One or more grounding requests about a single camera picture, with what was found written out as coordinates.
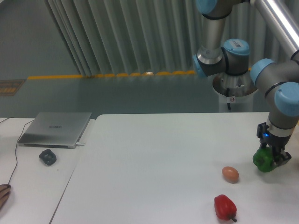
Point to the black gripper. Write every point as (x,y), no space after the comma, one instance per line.
(276,138)

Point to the green bell pepper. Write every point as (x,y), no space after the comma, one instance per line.
(263,159)

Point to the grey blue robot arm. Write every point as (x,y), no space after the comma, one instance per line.
(279,83)

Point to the red bell pepper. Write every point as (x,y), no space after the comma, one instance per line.
(225,208)

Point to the person's hand on mouse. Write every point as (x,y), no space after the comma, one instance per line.
(4,195)

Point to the brown egg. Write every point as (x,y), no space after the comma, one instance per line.
(230,174)

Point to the silver closed laptop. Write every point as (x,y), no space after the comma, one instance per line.
(55,130)

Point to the black computer mouse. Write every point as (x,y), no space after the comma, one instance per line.
(5,186)

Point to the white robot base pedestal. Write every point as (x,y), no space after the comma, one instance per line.
(235,93)

